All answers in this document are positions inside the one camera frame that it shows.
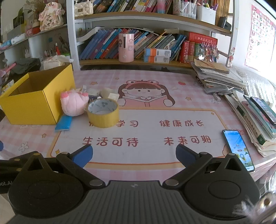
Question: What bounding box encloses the small black box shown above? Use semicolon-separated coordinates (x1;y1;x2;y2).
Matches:
218;16;233;30

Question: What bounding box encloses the alphabet wall poster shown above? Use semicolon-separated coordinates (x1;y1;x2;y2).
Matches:
244;4;276;73

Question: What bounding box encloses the pink doll house ornament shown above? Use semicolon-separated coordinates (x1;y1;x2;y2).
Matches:
38;2;65;31

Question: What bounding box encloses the white pen holder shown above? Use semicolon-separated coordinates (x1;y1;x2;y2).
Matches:
196;5;216;26

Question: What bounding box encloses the white bookshelf with wooden shelves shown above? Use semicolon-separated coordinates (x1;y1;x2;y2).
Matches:
66;0;237;71

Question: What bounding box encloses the pink cylindrical holder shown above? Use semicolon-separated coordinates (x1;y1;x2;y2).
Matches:
118;33;135;63

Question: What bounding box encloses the stack of thick books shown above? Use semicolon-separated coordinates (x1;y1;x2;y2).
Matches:
224;90;276;157

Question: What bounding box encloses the pink stick toy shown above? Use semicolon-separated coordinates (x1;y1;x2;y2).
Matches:
0;62;17;76

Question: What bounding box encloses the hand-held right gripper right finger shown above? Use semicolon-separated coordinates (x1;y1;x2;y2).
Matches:
163;144;248;188

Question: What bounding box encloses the smartphone with lit screen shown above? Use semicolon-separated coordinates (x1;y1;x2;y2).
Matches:
222;129;255;173

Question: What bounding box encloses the grey stapler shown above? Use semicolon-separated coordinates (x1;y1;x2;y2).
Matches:
204;86;234;95

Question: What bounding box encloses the yellow tape roll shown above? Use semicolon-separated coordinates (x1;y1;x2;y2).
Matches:
87;98;120;128

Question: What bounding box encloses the clear pen holder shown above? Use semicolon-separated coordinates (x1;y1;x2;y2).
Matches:
180;0;197;20

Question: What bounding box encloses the yellow cardboard box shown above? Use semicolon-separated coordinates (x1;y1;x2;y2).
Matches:
0;63;76;126

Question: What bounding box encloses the pink printed desk mat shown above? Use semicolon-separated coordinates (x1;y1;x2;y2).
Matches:
0;69;270;188

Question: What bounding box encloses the dark cloth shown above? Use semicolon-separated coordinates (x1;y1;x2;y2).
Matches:
12;58;42;75

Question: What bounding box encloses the grey quilted blanket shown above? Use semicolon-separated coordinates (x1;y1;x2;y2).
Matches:
234;66;276;104

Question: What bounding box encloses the white side shelf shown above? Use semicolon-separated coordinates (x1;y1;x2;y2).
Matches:
0;23;70;65

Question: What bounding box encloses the pink plush toy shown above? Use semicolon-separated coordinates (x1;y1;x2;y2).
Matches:
60;90;89;117

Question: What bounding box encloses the row of children's books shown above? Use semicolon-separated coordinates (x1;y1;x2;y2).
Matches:
78;28;187;61

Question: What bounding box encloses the orange and blue box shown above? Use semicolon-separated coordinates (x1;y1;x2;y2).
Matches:
143;55;170;64
144;48;171;56

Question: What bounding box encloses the grey fluffy pompom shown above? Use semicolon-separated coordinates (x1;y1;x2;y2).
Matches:
233;187;276;224

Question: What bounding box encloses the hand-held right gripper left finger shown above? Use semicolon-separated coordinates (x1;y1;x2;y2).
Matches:
20;144;106;190

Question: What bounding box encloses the stack of notebooks and papers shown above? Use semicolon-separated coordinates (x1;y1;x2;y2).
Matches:
191;59;248;91

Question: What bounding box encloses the white quilted bag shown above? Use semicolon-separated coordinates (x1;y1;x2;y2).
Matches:
74;0;94;16

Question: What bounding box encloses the acrylic figure stand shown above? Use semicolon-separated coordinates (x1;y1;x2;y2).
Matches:
198;42;220;63

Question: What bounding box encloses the row of red dictionaries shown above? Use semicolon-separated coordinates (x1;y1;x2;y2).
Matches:
179;32;218;63

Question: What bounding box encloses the row of colourful paperbacks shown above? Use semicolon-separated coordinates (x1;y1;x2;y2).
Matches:
93;0;180;14

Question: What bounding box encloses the white tissue pack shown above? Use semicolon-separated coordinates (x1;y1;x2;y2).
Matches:
41;55;72;71

